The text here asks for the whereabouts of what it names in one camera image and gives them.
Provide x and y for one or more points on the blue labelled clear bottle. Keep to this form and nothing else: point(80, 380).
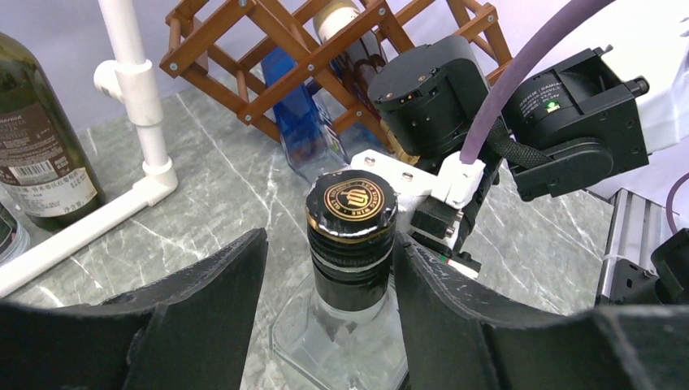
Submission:
point(311, 145)

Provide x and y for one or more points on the clear bottle dark label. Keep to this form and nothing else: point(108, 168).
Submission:
point(14, 238)

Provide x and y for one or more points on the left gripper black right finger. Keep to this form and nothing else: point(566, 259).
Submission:
point(460, 334)

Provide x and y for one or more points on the dark bottle gold cap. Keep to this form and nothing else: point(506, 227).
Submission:
point(360, 62)

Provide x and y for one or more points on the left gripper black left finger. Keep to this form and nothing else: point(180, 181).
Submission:
point(188, 330)

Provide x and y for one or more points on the small dark capped bottle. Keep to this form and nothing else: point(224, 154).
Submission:
point(341, 329)

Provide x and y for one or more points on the dark bottle silver cap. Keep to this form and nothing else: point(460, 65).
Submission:
point(44, 168)

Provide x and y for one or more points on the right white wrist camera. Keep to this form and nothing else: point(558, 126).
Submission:
point(455, 184)

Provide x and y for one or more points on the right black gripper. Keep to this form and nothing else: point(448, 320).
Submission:
point(447, 215)

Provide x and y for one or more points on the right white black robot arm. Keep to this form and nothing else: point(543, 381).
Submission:
point(594, 93)

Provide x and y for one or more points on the brown wooden wine rack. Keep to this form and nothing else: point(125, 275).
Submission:
point(194, 55)

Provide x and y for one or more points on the aluminium frame rail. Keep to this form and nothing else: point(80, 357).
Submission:
point(644, 262)

